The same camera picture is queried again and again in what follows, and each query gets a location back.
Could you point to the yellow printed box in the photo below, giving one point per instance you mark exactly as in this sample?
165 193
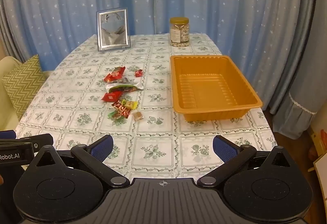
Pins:
319 134

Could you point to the small red wrapped candy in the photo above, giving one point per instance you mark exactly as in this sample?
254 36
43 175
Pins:
139 73

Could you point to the plastic jar of nuts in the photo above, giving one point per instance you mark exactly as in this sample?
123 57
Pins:
179 34

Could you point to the clear brown candy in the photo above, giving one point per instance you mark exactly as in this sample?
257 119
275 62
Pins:
138 116

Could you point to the large red snack packet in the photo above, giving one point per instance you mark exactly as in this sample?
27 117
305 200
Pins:
115 74

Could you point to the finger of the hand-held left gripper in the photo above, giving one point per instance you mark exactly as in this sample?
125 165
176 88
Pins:
40 140
7 134

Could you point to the grey curtain with lace trim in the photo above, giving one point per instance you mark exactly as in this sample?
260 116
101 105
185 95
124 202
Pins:
315 60

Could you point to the silver picture frame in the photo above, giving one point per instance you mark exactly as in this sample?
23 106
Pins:
112 32

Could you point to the clear packet of dark snacks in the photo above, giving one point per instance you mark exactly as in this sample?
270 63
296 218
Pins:
124 81

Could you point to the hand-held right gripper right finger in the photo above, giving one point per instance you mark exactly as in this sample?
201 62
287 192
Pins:
223 149

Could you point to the red snack packet white label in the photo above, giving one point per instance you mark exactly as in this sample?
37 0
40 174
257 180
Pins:
111 96

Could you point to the green zigzag pillow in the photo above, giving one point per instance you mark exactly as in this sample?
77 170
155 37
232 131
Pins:
23 80

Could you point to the red patterned snack packet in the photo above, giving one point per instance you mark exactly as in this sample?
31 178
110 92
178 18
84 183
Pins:
121 109

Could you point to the yellow green candy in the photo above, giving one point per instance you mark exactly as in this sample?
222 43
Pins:
130 104

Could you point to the white and green snack packet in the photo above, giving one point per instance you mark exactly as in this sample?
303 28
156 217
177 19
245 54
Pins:
120 87

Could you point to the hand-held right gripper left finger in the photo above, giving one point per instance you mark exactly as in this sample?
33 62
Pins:
102 149

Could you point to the orange plastic tray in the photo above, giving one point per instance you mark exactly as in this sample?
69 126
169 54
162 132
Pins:
204 86

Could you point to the light wooden frame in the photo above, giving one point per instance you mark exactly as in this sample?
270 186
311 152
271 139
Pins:
320 178

